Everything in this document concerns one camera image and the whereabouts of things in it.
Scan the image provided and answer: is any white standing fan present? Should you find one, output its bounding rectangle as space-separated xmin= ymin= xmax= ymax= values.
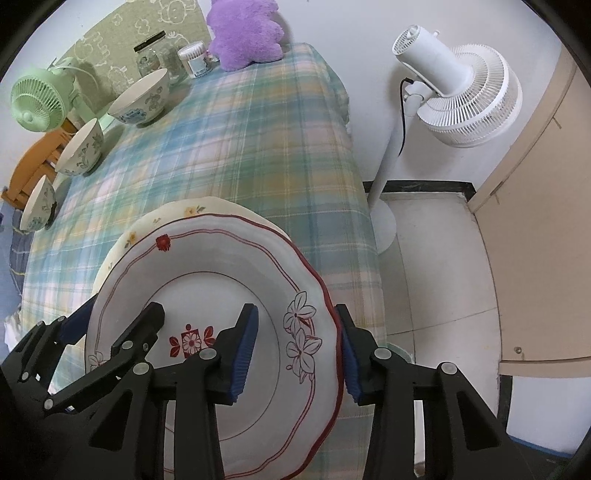
xmin=367 ymin=25 xmax=523 ymax=254

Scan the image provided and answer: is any black fan power cable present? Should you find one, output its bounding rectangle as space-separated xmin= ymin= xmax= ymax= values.
xmin=398 ymin=76 xmax=416 ymax=155

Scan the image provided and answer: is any green printed mat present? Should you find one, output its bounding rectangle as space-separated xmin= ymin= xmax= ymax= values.
xmin=51 ymin=0 xmax=211 ymax=88

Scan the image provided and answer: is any blue patterned ceramic bowl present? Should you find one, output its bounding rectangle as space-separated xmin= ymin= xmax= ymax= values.
xmin=55 ymin=117 xmax=105 ymax=177
xmin=19 ymin=174 xmax=57 ymax=232
xmin=107 ymin=68 xmax=171 ymax=127

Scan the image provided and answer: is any white ruffled cloth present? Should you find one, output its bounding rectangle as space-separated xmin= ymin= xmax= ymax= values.
xmin=2 ymin=307 xmax=28 ymax=356

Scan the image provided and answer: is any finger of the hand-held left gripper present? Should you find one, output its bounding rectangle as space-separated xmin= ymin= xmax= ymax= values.
xmin=0 ymin=298 xmax=95 ymax=393
xmin=44 ymin=302 xmax=166 ymax=411

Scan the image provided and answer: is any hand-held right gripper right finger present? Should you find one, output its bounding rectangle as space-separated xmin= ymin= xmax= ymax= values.
xmin=335 ymin=304 xmax=522 ymax=480

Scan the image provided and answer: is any blue plaid pillow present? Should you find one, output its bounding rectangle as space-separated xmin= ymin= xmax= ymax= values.
xmin=9 ymin=228 xmax=31 ymax=296

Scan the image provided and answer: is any clear cotton swab container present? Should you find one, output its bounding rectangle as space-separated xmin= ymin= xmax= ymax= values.
xmin=178 ymin=41 xmax=212 ymax=79

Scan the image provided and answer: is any beige door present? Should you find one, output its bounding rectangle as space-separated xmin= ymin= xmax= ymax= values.
xmin=468 ymin=46 xmax=591 ymax=379

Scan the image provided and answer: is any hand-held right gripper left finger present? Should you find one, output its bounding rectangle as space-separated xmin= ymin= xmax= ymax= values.
xmin=55 ymin=302 xmax=259 ymax=480

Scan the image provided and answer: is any purple plush toy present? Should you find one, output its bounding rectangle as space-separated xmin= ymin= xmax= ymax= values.
xmin=205 ymin=0 xmax=286 ymax=72

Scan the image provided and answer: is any glass jar with dark lid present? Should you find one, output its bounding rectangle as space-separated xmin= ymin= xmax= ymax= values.
xmin=134 ymin=30 xmax=185 ymax=86

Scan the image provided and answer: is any scalloped floral cream plate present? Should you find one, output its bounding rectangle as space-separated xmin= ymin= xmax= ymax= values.
xmin=92 ymin=203 xmax=241 ymax=296

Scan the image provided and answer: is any wooden chair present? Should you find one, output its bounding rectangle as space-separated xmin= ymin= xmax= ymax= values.
xmin=2 ymin=127 xmax=70 ymax=208

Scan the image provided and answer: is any green desk fan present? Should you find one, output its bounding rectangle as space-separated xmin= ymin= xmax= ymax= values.
xmin=10 ymin=58 xmax=116 ymax=134

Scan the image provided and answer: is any white plate with red print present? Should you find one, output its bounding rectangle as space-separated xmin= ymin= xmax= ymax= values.
xmin=84 ymin=216 xmax=345 ymax=478

